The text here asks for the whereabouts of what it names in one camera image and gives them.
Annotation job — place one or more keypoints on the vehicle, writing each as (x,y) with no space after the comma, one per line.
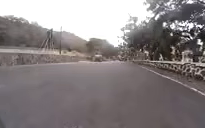
(97,58)

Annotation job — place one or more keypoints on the grey asphalt road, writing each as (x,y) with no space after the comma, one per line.
(90,93)

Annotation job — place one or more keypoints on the pole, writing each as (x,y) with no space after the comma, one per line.
(60,40)

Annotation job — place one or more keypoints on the lattice tower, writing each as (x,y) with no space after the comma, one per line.
(50,36)

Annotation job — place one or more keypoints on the row of trees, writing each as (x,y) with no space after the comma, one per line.
(163,36)

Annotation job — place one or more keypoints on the white painted edge line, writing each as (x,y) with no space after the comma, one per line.
(176,81)

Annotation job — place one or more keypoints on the wooded hill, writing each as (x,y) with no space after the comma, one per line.
(16,33)

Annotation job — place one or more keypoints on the grey roadside strip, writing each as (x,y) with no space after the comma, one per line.
(203,86)

